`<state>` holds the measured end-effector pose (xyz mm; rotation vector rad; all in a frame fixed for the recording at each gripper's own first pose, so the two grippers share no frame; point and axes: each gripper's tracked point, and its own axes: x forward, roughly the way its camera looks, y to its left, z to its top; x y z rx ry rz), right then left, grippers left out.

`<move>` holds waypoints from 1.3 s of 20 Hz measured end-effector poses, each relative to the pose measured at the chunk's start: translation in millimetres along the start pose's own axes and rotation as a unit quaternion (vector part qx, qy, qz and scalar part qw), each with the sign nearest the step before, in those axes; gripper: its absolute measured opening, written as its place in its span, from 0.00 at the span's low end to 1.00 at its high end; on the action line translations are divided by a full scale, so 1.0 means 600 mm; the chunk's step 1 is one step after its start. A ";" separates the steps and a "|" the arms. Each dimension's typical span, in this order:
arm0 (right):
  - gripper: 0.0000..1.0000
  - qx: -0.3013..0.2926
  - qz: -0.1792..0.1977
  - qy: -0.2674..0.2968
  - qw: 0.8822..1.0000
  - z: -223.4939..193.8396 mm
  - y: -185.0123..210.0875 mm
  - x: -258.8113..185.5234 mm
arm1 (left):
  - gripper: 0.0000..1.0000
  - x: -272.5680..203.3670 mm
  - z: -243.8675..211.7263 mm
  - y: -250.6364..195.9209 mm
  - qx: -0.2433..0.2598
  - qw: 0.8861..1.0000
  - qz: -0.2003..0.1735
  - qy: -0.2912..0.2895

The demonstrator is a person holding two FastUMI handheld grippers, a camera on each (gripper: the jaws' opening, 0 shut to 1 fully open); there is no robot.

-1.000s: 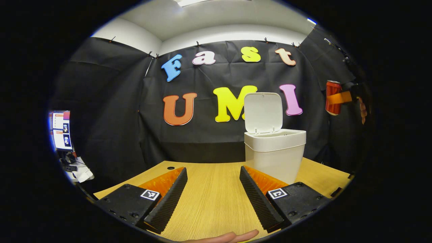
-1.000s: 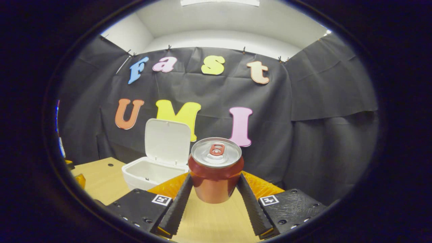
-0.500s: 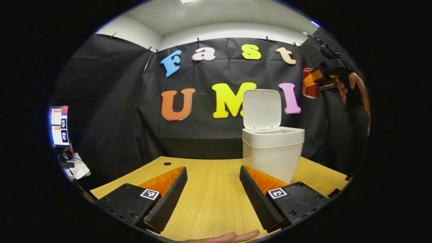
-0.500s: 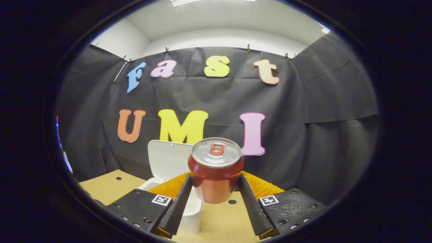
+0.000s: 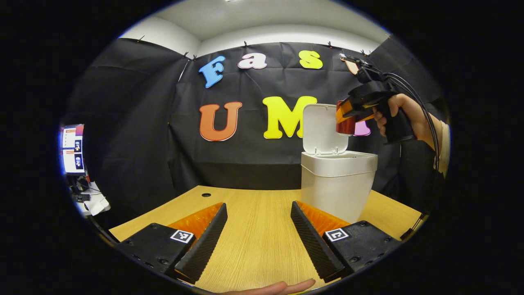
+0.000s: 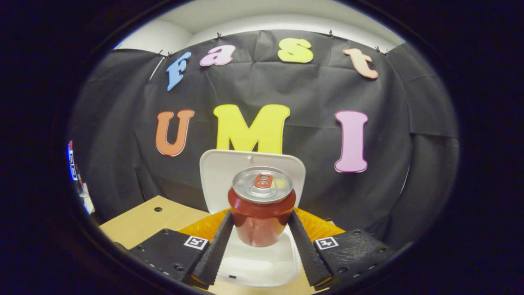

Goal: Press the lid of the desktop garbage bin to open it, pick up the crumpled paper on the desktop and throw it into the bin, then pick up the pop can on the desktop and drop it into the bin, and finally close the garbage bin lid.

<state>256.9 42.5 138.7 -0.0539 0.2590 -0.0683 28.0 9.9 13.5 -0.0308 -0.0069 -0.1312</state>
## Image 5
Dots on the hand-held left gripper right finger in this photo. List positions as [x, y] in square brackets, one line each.
[311, 246]

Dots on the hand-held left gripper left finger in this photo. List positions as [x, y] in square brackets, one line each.
[206, 246]

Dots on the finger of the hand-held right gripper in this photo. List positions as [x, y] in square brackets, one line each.
[344, 111]
[364, 118]

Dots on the red pop can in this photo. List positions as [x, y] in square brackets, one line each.
[346, 128]

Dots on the white desktop garbage bin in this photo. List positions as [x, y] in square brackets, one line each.
[335, 184]

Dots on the wooden desktop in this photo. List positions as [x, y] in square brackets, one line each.
[258, 229]

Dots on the white crumpled sheet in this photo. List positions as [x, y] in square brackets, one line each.
[96, 203]

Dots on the black desk edge clamp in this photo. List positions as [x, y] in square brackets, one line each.
[411, 231]

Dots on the black backdrop cloth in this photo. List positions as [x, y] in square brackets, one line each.
[135, 123]

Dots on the computer monitor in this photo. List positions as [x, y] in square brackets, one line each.
[73, 149]

